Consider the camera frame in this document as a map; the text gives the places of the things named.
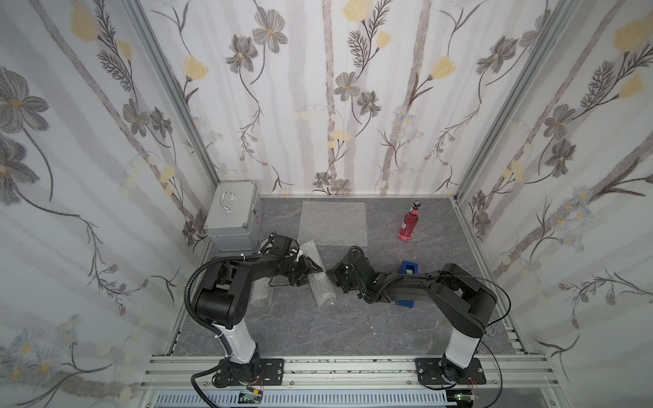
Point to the single bubble wrap sheet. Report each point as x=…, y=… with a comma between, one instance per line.
x=261, y=293

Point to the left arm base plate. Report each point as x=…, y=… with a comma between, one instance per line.
x=260, y=372

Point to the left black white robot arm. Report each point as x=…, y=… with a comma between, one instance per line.
x=217, y=297

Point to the blue tape dispenser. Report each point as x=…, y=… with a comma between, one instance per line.
x=407, y=268

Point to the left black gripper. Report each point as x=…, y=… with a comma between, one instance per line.
x=301, y=265

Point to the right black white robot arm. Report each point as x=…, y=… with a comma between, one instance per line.
x=466, y=302

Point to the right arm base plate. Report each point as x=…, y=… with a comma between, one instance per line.
x=432, y=372

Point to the bubble wrap sheet stack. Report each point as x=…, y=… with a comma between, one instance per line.
x=334, y=224

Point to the grey metal case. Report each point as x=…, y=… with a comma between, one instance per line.
x=233, y=221

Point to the pink red bottle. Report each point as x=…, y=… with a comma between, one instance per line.
x=409, y=222

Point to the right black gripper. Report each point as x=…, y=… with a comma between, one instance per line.
x=344, y=273

